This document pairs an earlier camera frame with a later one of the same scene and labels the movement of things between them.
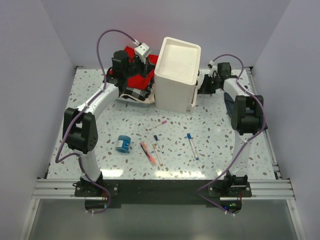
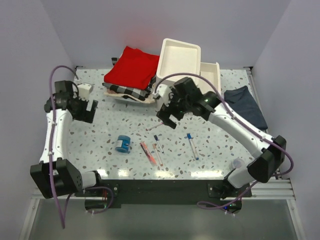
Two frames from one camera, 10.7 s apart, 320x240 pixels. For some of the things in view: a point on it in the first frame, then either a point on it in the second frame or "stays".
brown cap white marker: [154, 147] stays
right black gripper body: [209, 85] to [179, 107]
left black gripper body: [138, 67] to [80, 114]
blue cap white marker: [192, 146] stays
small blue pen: [156, 138] stays
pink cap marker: [161, 123] stays
